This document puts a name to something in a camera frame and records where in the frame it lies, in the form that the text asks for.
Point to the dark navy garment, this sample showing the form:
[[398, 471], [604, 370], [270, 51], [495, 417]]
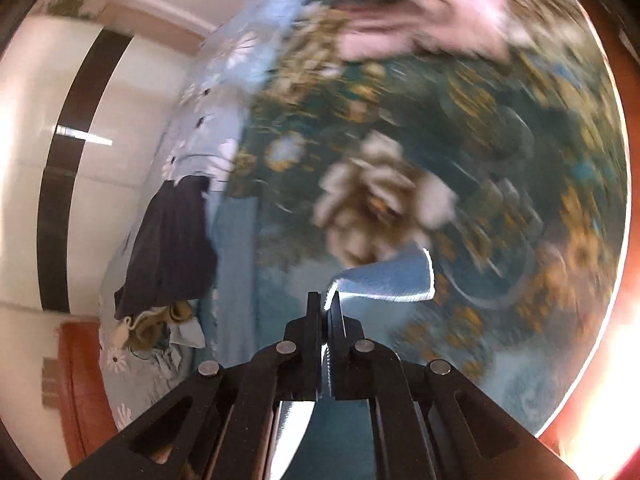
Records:
[[167, 245]]

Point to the orange-brown bed frame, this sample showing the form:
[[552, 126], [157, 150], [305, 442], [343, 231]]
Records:
[[82, 390]]

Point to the green floral blanket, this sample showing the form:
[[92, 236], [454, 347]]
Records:
[[425, 170]]

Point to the olive and white garment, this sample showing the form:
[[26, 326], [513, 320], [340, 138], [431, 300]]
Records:
[[150, 327]]

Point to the light blue floral quilt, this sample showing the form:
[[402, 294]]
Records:
[[200, 125]]

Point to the light blue garment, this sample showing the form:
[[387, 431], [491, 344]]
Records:
[[385, 280]]

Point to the pink garment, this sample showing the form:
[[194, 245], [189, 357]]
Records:
[[425, 20]]

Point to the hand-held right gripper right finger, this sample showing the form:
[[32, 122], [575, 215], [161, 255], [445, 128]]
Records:
[[338, 330]]

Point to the white wardrobe with black stripe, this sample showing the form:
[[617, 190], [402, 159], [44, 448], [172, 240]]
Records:
[[65, 160]]

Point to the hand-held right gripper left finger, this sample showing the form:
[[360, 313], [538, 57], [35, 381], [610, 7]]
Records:
[[313, 330]]

